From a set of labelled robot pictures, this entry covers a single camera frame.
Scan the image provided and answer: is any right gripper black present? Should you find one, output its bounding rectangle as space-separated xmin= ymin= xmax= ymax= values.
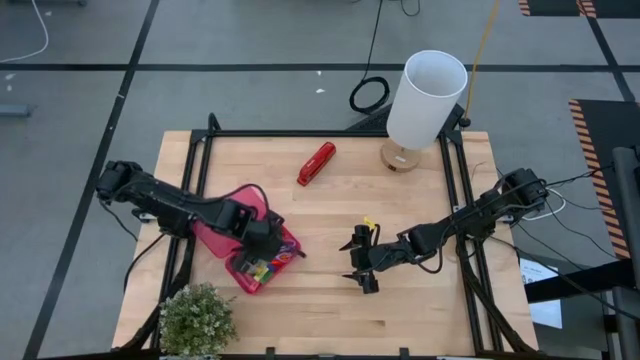
xmin=338 ymin=224 xmax=420 ymax=296

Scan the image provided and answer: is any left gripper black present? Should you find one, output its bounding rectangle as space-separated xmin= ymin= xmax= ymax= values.
xmin=231 ymin=212 xmax=308 ymax=275

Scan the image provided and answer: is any pink plastic pencil case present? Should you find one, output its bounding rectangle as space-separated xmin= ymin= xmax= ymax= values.
xmin=191 ymin=183 xmax=304 ymax=296

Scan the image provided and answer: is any potted plant with white flowers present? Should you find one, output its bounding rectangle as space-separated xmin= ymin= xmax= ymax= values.
xmin=158 ymin=280 xmax=240 ymax=359

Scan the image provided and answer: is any red stapler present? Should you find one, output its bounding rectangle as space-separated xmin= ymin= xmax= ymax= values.
xmin=296 ymin=140 xmax=338 ymax=188

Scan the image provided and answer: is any white shade table lamp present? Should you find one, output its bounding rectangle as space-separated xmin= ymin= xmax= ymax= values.
xmin=379 ymin=49 xmax=469 ymax=174

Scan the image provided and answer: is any white paper sheet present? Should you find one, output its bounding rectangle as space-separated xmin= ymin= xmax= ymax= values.
xmin=519 ymin=255 xmax=564 ymax=330

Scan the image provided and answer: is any black metal beam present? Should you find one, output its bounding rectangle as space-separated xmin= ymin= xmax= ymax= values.
xmin=523 ymin=258 xmax=636 ymax=305

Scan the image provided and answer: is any black mat with hazard stripes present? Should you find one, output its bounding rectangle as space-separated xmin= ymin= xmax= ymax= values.
xmin=568 ymin=98 xmax=640 ymax=261
xmin=518 ymin=0 xmax=640 ymax=19

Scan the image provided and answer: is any grey metal bar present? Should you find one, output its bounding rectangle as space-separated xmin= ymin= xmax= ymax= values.
xmin=0 ymin=103 xmax=37 ymax=119

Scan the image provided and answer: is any black metal table frame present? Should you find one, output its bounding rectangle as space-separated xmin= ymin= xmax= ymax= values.
xmin=117 ymin=112 xmax=539 ymax=360

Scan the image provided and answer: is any black coiled cable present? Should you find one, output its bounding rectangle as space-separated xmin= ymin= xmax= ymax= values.
xmin=348 ymin=0 xmax=392 ymax=116

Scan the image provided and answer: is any yellow cable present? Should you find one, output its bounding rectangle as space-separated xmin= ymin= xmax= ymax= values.
xmin=462 ymin=0 xmax=502 ymax=127

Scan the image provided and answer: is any grey metal post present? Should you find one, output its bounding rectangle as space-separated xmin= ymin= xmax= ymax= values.
xmin=610 ymin=144 xmax=640 ymax=360

